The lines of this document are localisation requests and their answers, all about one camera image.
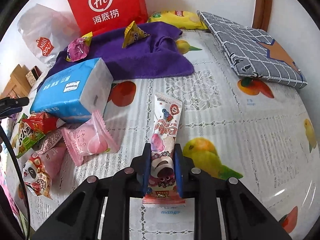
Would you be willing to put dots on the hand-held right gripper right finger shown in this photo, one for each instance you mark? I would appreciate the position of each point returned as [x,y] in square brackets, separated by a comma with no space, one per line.
[178,170]

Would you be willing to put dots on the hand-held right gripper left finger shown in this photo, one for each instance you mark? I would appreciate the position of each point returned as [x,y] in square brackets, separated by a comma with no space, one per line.
[146,166]

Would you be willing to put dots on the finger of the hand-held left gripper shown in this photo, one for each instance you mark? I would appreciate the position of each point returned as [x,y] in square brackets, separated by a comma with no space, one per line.
[15,102]

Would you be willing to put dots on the red snack packet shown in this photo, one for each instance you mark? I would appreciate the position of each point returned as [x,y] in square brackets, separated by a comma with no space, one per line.
[42,123]

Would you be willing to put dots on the pink bear snack packet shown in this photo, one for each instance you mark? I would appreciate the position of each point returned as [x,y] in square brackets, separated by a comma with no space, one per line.
[166,120]

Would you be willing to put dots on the wooden desk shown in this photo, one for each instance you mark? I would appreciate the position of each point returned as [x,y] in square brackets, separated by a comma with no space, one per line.
[15,80]

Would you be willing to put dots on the green snack packet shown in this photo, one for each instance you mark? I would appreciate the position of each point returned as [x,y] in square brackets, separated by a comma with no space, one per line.
[25,142]

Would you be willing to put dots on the blue tissue pack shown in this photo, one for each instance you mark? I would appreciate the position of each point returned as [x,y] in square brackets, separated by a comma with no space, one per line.
[67,90]

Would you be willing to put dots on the pink mochi packet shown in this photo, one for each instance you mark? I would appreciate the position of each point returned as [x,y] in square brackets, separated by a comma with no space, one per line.
[87,140]

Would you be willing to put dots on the pale pink snack packet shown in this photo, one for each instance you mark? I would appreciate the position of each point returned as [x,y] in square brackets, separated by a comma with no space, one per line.
[53,157]

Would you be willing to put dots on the panda print snack packet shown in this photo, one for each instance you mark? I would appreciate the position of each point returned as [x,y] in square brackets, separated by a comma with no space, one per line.
[35,175]

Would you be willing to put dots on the white plastic bag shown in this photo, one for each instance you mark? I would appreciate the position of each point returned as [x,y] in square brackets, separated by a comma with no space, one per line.
[42,30]

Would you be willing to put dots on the pink purple candy packet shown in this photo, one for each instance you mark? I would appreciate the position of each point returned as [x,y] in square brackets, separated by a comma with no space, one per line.
[78,48]

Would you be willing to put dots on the purple cloth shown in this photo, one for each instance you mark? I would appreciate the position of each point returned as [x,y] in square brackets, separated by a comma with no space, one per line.
[150,55]

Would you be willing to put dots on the red paper bag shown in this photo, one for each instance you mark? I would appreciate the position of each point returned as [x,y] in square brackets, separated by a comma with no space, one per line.
[105,7]

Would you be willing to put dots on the yellow triangular snack packet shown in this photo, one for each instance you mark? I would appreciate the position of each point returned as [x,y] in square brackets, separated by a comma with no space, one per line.
[132,35]

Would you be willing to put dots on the grey checked folded cloth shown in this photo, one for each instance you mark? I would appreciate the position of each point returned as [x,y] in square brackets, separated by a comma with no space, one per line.
[245,42]

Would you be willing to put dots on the yellow chips bag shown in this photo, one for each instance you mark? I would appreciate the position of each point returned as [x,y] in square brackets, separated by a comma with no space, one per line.
[180,18]

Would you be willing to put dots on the brown wooden frame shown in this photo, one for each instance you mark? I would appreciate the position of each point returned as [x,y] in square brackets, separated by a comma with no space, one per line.
[262,5]

